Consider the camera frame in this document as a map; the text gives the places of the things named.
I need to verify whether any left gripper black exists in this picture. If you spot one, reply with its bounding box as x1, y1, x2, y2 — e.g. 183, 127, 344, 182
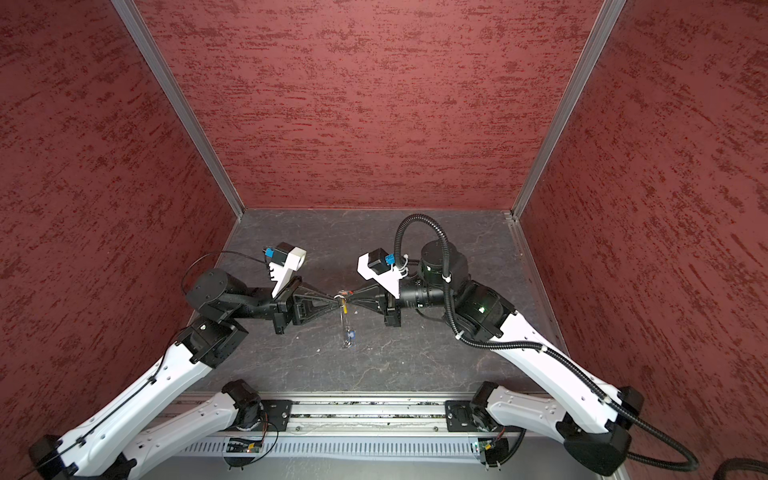
227, 274, 341, 335

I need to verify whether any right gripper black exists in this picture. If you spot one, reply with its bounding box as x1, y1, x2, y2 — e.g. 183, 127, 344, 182
348, 274, 455, 325

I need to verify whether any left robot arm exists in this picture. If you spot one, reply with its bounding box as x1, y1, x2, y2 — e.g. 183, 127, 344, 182
29, 269, 340, 479

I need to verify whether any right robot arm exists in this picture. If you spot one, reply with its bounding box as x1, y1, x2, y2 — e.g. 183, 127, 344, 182
348, 241, 644, 476

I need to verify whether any left circuit board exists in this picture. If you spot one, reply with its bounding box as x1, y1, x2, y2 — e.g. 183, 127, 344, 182
225, 438, 264, 454

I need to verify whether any circuit board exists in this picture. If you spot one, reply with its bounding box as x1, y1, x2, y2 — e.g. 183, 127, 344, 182
225, 438, 264, 454
476, 438, 509, 467

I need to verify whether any right circuit board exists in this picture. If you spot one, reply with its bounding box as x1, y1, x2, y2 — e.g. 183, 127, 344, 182
476, 438, 509, 467

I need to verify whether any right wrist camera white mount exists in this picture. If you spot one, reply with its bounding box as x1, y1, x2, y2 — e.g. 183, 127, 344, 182
357, 248, 408, 299

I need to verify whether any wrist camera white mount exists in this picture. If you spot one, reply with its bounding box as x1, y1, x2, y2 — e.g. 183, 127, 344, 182
357, 248, 408, 299
265, 242, 307, 298

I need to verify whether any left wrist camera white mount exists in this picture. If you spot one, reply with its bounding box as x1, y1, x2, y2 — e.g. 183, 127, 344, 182
265, 242, 307, 298

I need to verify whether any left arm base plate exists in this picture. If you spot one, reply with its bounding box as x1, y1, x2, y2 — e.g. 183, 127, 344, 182
233, 399, 294, 432

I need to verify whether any aluminium mounting rail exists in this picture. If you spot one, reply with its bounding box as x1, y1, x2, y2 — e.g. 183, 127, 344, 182
143, 393, 610, 438

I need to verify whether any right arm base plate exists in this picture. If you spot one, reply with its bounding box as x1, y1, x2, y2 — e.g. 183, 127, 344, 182
444, 400, 499, 432

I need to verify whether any white slotted cable duct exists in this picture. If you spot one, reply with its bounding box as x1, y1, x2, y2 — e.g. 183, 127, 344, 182
177, 437, 479, 463

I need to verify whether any black corrugated cable conduit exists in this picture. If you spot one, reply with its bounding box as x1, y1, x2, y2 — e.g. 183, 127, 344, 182
393, 213, 701, 473

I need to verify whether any right aluminium corner post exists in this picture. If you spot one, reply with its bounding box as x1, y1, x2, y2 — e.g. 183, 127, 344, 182
511, 0, 626, 222

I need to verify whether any aluminium corner post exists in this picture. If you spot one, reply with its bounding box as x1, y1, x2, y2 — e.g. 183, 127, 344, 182
111, 0, 246, 221
511, 0, 626, 222

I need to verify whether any left aluminium corner post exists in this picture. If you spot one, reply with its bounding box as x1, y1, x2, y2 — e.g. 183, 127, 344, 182
111, 0, 246, 221

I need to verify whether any black cable bottom right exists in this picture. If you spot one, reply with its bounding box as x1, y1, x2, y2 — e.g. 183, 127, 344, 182
711, 457, 768, 480

